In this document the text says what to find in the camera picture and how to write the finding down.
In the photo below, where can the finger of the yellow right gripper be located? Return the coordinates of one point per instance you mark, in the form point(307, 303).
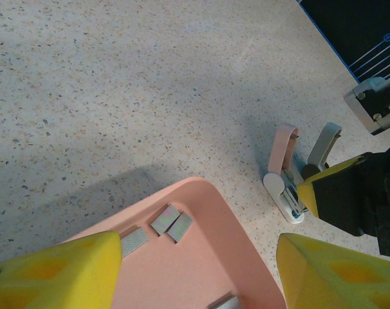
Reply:
point(339, 199)

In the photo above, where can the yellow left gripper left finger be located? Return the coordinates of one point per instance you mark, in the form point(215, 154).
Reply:
point(53, 280)

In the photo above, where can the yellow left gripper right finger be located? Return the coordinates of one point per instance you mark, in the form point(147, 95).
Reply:
point(336, 280)

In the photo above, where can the grey olive stapler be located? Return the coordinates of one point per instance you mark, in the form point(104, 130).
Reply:
point(323, 145)

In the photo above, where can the pink white stapler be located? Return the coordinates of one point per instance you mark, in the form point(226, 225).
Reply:
point(275, 183)

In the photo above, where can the silver staple strip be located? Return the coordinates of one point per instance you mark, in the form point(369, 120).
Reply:
point(165, 219)
point(135, 240)
point(225, 304)
point(179, 227)

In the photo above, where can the pink plastic tray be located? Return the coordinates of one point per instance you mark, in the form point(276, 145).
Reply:
point(188, 273)

